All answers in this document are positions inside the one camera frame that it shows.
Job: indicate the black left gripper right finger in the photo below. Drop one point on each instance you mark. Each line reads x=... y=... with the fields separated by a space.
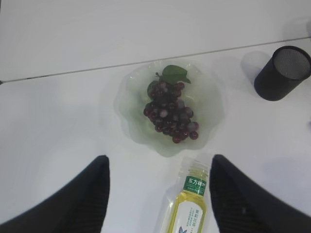
x=242 y=206

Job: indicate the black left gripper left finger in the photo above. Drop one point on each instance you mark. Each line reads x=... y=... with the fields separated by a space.
x=78 y=207

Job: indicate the yellow tea bottle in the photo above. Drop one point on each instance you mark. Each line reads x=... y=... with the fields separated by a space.
x=186 y=204

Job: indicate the purple artificial grape bunch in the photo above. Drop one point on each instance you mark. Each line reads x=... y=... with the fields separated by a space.
x=166 y=110

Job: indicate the green wavy glass plate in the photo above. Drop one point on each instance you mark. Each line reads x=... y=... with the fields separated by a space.
x=203 y=95

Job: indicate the black mesh pen holder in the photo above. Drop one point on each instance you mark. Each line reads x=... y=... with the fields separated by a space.
x=288 y=67

